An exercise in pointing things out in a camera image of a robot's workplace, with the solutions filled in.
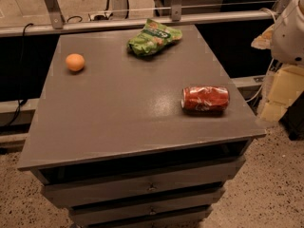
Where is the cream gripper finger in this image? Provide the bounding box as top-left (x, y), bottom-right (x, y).
top-left (259, 65), bottom-right (304, 122)
top-left (251, 26), bottom-right (274, 49)

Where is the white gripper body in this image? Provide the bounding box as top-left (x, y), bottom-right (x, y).
top-left (271, 0), bottom-right (304, 66)

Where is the red coke can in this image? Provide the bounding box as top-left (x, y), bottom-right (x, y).
top-left (181, 85), bottom-right (230, 112)

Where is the green chip bag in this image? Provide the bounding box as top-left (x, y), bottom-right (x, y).
top-left (127, 19), bottom-right (182, 56)

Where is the white power strip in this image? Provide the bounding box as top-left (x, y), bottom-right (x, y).
top-left (88, 13), bottom-right (113, 21)

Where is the grey drawer cabinet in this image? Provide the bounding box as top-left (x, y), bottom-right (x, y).
top-left (18, 26), bottom-right (264, 228)

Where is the orange fruit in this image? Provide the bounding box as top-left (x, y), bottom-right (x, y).
top-left (66, 53), bottom-right (85, 72)

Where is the grey metal railing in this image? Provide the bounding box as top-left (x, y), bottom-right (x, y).
top-left (1, 0), bottom-right (291, 37)

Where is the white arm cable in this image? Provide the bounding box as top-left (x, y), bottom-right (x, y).
top-left (245, 7), bottom-right (281, 104)

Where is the black cable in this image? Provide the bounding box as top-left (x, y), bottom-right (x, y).
top-left (0, 23), bottom-right (34, 135)

